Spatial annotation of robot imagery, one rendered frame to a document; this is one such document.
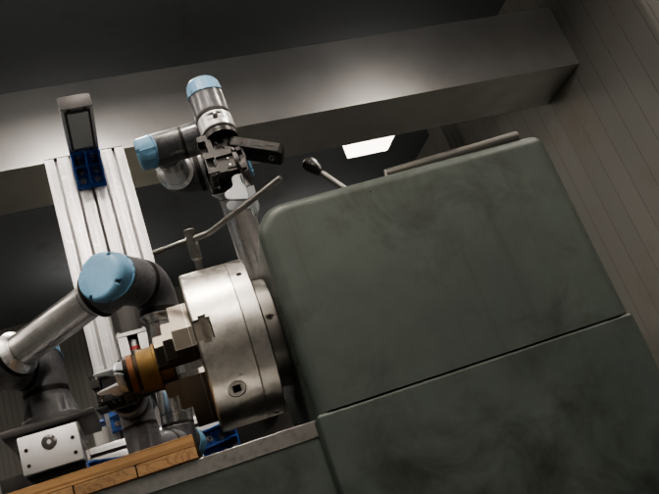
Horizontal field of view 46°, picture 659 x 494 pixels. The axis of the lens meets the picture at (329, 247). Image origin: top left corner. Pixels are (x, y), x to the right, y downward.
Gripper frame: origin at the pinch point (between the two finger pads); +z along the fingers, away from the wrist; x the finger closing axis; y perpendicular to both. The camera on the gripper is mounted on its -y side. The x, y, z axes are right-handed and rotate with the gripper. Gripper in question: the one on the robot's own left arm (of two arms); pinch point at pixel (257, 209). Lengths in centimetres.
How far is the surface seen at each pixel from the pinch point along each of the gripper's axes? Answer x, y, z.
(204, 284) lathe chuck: 0.1, 14.2, 13.3
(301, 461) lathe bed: -2.5, 7.3, 49.4
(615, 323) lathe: 3, -53, 46
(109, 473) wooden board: 0, 37, 42
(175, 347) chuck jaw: -1.0, 22.3, 23.3
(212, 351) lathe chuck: 0.0, 16.3, 26.6
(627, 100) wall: -308, -343, -216
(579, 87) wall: -340, -339, -263
